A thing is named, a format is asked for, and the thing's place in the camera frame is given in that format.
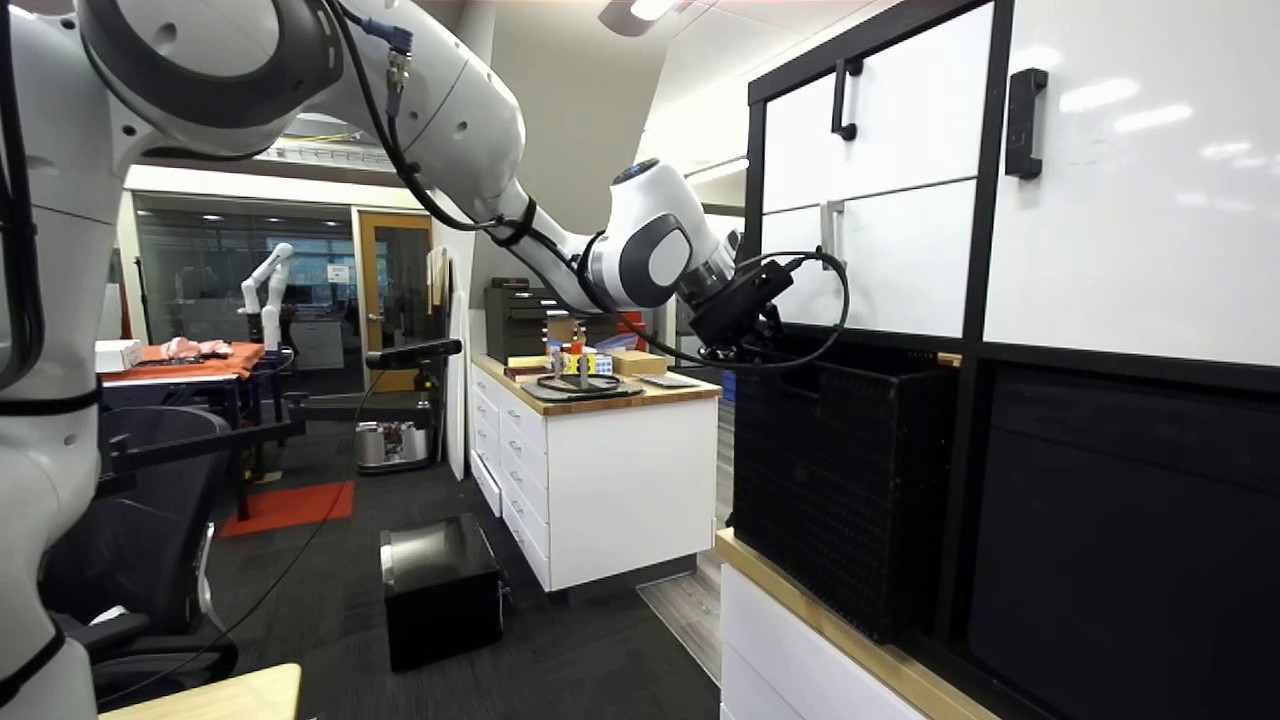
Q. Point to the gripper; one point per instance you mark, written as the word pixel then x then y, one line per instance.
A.
pixel 735 300

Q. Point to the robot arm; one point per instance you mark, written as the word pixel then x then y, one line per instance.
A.
pixel 470 120

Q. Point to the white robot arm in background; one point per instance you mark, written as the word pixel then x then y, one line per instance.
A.
pixel 270 290

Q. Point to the white island cabinet wooden top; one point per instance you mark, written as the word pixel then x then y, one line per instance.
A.
pixel 620 480

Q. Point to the black woven storage bin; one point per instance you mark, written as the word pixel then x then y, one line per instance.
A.
pixel 840 490

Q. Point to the black filing cabinet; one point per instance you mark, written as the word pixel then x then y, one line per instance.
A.
pixel 515 320

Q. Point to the small white cabinet door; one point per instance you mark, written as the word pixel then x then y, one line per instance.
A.
pixel 920 100

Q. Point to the large white cabinet door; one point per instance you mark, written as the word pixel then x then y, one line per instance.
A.
pixel 1150 250

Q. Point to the large black storage bin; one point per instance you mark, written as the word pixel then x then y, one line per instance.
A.
pixel 1130 560

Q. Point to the flat grey keypad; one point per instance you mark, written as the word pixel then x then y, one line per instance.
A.
pixel 668 381

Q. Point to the cardboard box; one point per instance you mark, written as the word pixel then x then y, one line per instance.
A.
pixel 637 362

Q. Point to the group of colourful small items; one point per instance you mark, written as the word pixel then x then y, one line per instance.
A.
pixel 580 358

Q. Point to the black round tray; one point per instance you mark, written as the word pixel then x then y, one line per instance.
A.
pixel 580 388

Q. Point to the leaning white boards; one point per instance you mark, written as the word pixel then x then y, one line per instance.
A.
pixel 455 380

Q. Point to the ceiling light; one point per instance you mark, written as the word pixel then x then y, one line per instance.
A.
pixel 640 12

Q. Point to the white drawer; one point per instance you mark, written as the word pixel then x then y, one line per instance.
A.
pixel 745 690
pixel 800 630

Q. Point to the wooden door with glass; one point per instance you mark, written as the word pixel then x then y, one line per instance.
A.
pixel 372 290

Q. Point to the black box on floor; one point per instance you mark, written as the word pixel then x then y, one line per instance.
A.
pixel 445 590

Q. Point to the red floor mat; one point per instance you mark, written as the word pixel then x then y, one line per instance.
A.
pixel 290 507

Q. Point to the table with orange cloth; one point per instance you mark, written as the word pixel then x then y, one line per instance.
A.
pixel 200 365

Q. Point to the pink cloth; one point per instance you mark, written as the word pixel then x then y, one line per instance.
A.
pixel 195 347

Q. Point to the white box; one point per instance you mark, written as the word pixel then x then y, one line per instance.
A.
pixel 115 355

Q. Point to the black office chair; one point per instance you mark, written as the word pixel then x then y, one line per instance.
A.
pixel 150 530

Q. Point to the light wooden table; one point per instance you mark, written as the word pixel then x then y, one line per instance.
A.
pixel 220 698

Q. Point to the camera on mount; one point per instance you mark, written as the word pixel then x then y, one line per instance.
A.
pixel 415 352

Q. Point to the black frame cabinet white doors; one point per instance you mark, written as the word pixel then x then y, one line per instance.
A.
pixel 1100 250

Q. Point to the glass wall window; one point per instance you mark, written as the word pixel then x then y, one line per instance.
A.
pixel 200 270

